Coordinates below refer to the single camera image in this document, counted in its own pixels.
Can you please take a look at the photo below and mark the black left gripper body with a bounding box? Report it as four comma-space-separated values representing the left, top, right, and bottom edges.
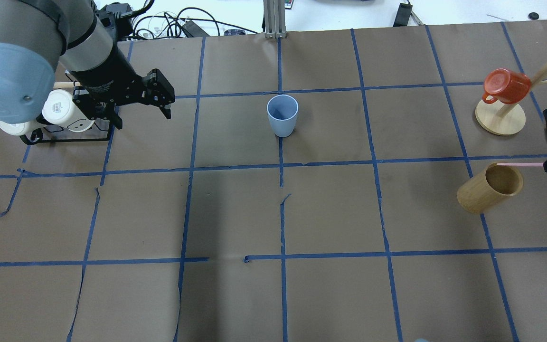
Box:
67, 45, 175, 110

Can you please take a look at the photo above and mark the pink chopstick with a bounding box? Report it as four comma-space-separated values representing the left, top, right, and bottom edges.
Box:
495, 162, 544, 168

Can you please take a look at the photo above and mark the light blue plastic cup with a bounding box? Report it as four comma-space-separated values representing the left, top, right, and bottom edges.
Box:
266, 95, 299, 138

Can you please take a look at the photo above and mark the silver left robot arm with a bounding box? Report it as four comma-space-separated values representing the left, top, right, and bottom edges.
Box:
0, 0, 175, 129

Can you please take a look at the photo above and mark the bamboo chopstick holder cup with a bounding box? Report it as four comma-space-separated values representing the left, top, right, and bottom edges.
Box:
456, 164, 524, 214

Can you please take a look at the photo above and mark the white ceramic mug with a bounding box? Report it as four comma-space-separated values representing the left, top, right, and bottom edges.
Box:
42, 89, 94, 133
0, 120, 46, 136

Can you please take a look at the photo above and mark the wooden mug tree stand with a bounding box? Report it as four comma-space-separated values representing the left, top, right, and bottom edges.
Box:
475, 61, 547, 136

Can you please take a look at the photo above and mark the orange red mug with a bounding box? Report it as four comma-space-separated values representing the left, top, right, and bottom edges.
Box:
482, 68, 532, 105

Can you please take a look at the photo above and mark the black power adapter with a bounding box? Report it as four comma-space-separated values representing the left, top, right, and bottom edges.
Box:
95, 2, 132, 42

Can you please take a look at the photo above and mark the black wire mug rack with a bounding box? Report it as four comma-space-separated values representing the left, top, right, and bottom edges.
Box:
19, 71, 117, 145

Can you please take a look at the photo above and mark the wooden rack handle rod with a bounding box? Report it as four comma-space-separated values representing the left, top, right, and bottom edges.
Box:
53, 81, 82, 89

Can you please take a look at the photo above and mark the aluminium frame post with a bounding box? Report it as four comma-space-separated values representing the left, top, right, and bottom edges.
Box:
263, 0, 287, 38

